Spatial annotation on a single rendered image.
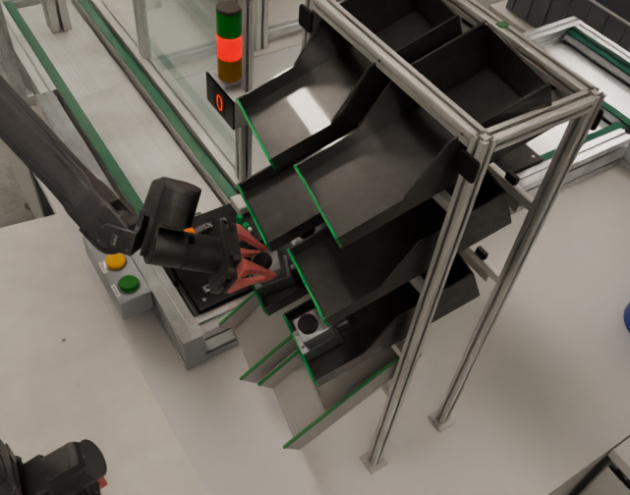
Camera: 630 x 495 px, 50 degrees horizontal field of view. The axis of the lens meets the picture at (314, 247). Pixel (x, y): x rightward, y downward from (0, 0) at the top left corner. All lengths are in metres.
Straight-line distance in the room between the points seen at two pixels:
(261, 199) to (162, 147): 0.80
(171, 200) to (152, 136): 0.89
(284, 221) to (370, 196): 0.23
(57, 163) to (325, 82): 0.39
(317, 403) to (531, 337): 0.60
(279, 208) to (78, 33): 1.37
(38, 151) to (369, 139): 0.47
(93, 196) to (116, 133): 0.88
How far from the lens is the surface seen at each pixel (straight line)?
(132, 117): 1.93
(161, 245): 1.00
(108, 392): 1.45
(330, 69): 0.96
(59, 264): 1.66
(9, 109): 1.06
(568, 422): 1.53
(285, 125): 0.92
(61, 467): 0.99
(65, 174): 1.03
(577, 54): 2.45
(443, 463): 1.40
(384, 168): 0.84
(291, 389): 1.25
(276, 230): 1.01
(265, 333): 1.28
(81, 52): 2.20
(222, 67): 1.43
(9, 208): 3.08
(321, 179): 0.86
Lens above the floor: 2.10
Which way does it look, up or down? 49 degrees down
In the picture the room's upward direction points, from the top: 7 degrees clockwise
